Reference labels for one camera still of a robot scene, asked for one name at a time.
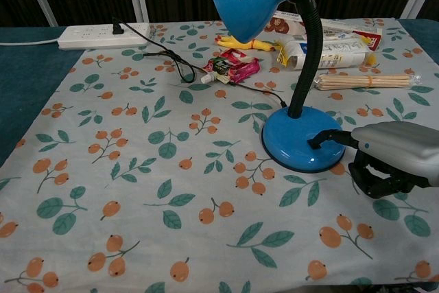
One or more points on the yellow rubber chicken toy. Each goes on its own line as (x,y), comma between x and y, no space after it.
(247,44)

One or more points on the white yellow noodle package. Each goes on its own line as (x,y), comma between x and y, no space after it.
(343,54)

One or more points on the blue desk lamp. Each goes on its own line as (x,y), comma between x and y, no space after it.
(298,142)

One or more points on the teal table cover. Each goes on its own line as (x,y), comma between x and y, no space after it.
(24,77)

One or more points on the white power strip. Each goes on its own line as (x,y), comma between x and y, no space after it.
(103,36)

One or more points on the red white snack box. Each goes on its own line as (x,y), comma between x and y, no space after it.
(284,26)

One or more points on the bundle of wooden sticks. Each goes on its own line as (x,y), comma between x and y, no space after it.
(367,81)

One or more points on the red green drink pouch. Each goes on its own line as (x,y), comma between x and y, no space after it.
(219,70)

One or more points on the pink snack wrapper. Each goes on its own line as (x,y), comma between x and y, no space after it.
(243,66)

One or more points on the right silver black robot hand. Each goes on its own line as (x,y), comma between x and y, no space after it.
(394,145)

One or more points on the white red snack packet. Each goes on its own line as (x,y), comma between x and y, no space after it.
(363,35)

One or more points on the floral fruit print tablecloth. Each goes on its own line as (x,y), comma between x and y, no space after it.
(171,176)

